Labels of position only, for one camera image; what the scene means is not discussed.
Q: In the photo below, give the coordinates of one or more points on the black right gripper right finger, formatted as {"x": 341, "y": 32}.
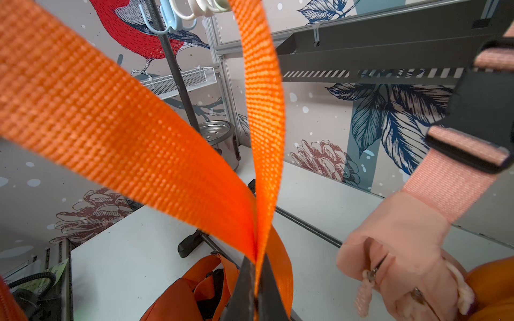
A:
{"x": 269, "y": 303}

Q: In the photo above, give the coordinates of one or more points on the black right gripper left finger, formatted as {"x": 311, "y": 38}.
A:
{"x": 242, "y": 306}

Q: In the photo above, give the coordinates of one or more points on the pink waist bag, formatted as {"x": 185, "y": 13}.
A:
{"x": 397, "y": 251}

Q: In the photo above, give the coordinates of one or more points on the orange waist bag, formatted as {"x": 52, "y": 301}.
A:
{"x": 492, "y": 284}

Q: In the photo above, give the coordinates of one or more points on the orange backpack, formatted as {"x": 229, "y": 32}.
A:
{"x": 69, "y": 103}

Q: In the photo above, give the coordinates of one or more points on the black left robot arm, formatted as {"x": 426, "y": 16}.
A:
{"x": 47, "y": 308}

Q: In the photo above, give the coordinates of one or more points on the white hook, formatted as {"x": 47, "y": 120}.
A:
{"x": 187, "y": 10}

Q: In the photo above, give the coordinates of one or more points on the light green hook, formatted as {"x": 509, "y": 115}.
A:
{"x": 222, "y": 6}

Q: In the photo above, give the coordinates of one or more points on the black clothes rack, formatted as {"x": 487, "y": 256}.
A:
{"x": 178, "y": 81}

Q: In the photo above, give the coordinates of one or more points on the stainless steel rice cooker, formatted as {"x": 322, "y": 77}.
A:
{"x": 220, "y": 134}

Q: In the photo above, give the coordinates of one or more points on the green snack packet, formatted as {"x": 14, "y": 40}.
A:
{"x": 38, "y": 286}

